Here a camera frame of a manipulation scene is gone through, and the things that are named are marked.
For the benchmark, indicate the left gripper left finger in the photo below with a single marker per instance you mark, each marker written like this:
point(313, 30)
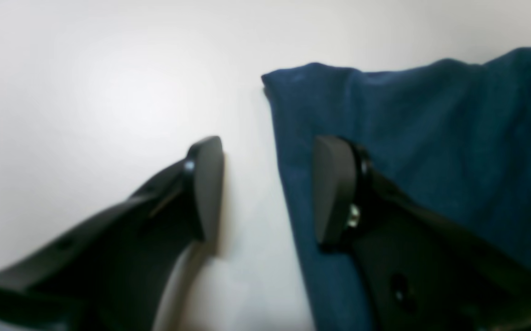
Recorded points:
point(109, 272)

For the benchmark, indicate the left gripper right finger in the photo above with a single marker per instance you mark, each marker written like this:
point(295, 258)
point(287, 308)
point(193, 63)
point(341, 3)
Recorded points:
point(423, 271)

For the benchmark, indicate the dark blue T-shirt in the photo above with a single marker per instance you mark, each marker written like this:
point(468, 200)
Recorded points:
point(454, 136)

